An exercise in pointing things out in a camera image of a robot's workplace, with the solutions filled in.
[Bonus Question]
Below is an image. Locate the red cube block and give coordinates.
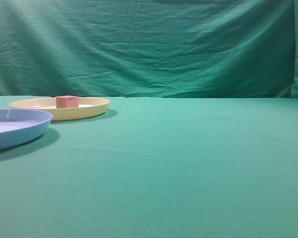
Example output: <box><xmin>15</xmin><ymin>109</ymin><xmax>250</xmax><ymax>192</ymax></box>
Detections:
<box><xmin>55</xmin><ymin>95</ymin><xmax>79</xmax><ymax>109</ymax></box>

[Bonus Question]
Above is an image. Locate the yellow plastic plate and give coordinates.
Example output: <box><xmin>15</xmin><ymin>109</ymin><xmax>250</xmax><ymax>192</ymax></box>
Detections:
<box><xmin>9</xmin><ymin>97</ymin><xmax>110</xmax><ymax>121</ymax></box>

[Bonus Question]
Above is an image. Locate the blue plastic plate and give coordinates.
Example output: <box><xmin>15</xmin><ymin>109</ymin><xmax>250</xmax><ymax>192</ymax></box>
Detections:
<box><xmin>0</xmin><ymin>109</ymin><xmax>53</xmax><ymax>150</ymax></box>

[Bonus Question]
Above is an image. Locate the green table cloth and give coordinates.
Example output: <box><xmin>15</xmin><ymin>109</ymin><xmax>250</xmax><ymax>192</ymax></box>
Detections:
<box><xmin>0</xmin><ymin>98</ymin><xmax>298</xmax><ymax>238</ymax></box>

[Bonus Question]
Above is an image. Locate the green backdrop cloth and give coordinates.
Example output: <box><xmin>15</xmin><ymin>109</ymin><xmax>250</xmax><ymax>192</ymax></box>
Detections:
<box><xmin>0</xmin><ymin>0</ymin><xmax>298</xmax><ymax>98</ymax></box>

